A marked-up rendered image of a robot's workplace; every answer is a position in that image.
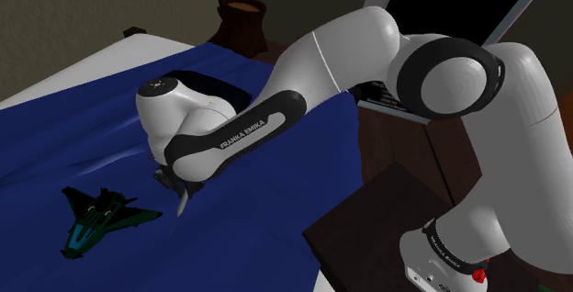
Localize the pale grey pointed stick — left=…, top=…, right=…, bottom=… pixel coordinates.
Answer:
left=175, top=187, right=190, bottom=219

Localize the dark green toy jet plane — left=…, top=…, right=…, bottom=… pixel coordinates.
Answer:
left=60, top=185, right=164, bottom=261

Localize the bed with blue blanket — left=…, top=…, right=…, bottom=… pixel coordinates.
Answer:
left=0, top=33, right=365, bottom=292

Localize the brown vase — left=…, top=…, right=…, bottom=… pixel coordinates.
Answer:
left=207, top=0, right=270, bottom=58

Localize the dark brown wooden desk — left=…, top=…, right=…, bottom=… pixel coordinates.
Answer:
left=356, top=103, right=486, bottom=208

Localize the silver laptop with black screen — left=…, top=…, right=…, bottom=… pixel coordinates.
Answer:
left=356, top=0, right=545, bottom=126

